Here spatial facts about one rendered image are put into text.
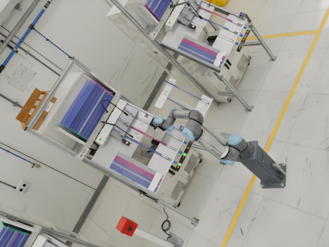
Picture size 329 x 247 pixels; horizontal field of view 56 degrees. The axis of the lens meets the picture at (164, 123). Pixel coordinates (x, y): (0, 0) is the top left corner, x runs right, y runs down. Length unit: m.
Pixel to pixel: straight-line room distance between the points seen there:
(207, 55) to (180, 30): 0.41
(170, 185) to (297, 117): 1.53
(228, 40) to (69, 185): 2.95
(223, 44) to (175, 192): 1.72
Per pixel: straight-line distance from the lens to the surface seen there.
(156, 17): 3.42
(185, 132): 2.41
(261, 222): 3.15
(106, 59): 4.74
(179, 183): 3.61
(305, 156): 3.23
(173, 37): 3.50
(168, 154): 3.04
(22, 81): 4.32
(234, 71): 4.02
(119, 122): 3.08
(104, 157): 3.10
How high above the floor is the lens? 2.71
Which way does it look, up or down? 36 degrees down
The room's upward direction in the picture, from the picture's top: 52 degrees counter-clockwise
